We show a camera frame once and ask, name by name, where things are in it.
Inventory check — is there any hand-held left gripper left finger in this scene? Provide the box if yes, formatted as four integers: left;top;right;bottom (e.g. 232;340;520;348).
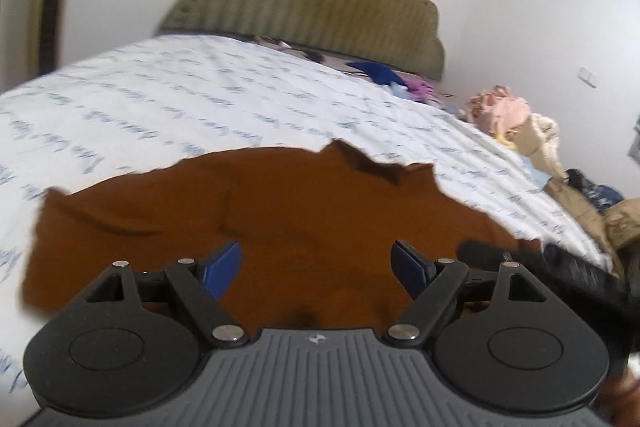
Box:
80;241;251;348

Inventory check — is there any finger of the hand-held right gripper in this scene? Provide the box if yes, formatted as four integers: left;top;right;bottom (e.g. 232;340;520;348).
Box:
459;238;545;264

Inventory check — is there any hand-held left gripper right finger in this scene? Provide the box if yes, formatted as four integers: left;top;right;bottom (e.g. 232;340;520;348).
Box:
382;239;548;348

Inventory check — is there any brown knit sweater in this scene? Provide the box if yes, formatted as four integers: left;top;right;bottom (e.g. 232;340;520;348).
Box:
20;139;543;343

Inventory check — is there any dark patterned cloth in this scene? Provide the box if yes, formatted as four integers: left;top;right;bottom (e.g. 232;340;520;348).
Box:
566;168;626;211

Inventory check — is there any light blue cloth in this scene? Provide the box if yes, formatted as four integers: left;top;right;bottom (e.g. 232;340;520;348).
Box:
524;156;554;188

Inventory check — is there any yellow cloth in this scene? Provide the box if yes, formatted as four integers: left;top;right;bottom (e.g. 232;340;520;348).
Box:
494;132;522;154

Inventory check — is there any cream quilted jacket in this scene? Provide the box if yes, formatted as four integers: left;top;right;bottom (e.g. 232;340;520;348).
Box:
519;112;569;178

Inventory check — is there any pink cloth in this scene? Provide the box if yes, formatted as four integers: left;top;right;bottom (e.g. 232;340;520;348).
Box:
466;85;532;136

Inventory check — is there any bed with white printed sheet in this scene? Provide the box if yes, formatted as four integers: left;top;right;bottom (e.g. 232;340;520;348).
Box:
0;34;615;408

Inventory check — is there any purple cloth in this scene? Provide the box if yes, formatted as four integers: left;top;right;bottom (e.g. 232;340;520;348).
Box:
401;77;442;104

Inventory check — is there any dark blue cloth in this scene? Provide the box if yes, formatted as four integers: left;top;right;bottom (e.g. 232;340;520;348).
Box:
346;60;402;86

